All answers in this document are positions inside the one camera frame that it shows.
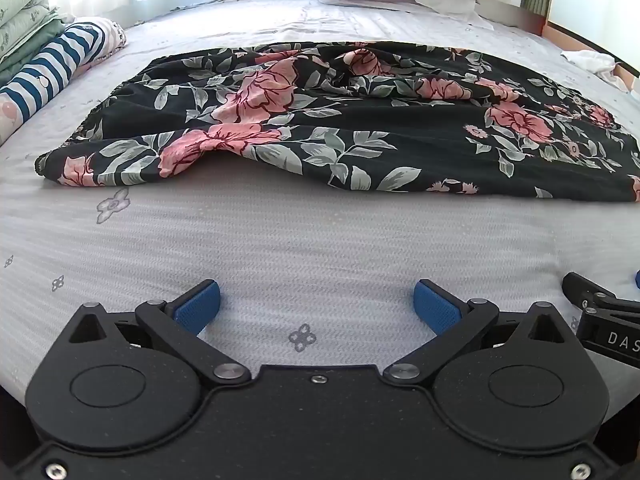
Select black floral pants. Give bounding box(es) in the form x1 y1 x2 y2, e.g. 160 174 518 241
34 42 640 205

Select folded green floral quilt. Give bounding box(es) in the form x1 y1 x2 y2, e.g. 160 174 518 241
0 0 67 87

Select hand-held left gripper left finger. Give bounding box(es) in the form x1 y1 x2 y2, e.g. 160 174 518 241
67 279 252 387

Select light grey bed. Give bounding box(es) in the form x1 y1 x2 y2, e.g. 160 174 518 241
0 0 640 411

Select crumpled white cloth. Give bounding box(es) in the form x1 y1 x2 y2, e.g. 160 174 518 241
560 49 632 92

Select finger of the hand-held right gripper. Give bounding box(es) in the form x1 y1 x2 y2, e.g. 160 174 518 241
561 272 640 312

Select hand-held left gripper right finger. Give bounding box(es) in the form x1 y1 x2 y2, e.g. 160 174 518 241
382 279 574 387

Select blue white striped pillow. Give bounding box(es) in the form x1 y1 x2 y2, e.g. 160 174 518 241
0 16 127 147

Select wooden headboard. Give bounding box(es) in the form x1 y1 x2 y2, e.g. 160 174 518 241
544 20 640 92

